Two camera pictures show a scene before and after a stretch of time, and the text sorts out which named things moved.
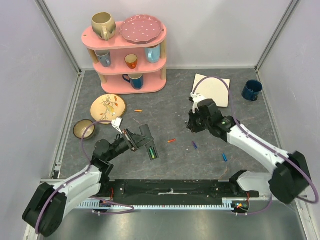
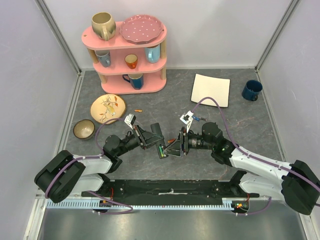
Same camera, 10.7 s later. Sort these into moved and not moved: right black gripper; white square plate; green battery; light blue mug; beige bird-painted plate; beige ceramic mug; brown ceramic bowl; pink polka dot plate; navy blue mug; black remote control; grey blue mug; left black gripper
Moved: green battery; black remote control; right black gripper; left black gripper
Not moved: navy blue mug; light blue mug; grey blue mug; white square plate; pink polka dot plate; beige bird-painted plate; brown ceramic bowl; beige ceramic mug
